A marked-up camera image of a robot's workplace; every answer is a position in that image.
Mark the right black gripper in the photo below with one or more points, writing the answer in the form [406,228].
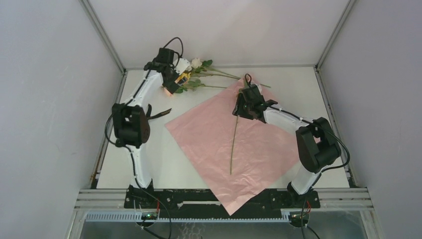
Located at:
[238,109]

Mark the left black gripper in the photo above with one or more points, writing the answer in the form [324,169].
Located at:
[171,86]

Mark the yellow fake flower stem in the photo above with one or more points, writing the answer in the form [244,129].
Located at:
[183,78]

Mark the white fake flower stem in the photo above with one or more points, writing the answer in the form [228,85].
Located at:
[204,68]

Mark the pink fake flower stem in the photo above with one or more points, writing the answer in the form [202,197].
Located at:
[193,85]
[234,142]

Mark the pink wrapping paper sheet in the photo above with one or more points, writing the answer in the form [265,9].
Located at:
[263,153]

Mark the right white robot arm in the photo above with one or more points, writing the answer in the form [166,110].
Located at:
[318,146]

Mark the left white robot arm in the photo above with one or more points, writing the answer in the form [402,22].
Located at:
[131,117]

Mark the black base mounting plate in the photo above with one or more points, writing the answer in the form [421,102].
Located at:
[202,203]

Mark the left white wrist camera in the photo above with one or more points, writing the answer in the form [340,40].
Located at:
[181,65]

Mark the aluminium frame rail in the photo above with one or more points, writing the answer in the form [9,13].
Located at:
[99,28]

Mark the white cable duct strip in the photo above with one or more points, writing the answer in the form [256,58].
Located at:
[143,217]

